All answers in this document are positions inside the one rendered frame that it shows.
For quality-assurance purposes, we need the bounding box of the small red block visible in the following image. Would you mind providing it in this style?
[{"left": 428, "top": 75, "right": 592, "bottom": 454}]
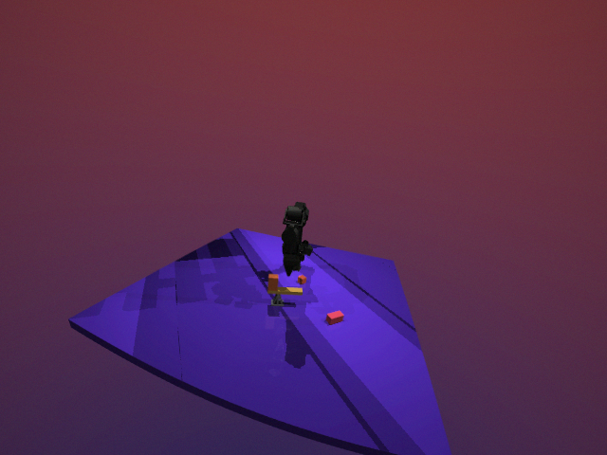
[{"left": 326, "top": 311, "right": 343, "bottom": 325}]

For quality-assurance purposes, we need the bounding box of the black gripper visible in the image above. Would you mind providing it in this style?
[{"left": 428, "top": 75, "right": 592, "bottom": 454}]
[{"left": 282, "top": 239, "right": 300, "bottom": 276}]

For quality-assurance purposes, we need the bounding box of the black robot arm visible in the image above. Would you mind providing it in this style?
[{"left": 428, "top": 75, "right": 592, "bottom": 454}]
[{"left": 282, "top": 202, "right": 313, "bottom": 272}]

